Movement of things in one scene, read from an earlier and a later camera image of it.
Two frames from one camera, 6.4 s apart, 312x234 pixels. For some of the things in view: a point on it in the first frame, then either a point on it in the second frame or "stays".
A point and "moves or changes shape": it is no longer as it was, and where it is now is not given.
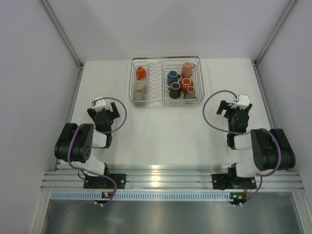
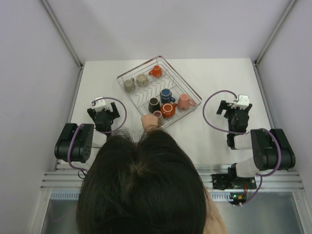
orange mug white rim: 185,83 to 167,109
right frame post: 291,5 stays
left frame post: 62,31 stays
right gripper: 227,106 stays
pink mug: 186,69 to 184,102
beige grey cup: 138,95 to 128,85
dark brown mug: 174,91 to 154,105
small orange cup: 141,73 to 157,71
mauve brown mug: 190,93 to 158,114
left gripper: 115,114 stays
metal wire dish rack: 166,82 moves or changes shape
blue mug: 172,76 to 165,97
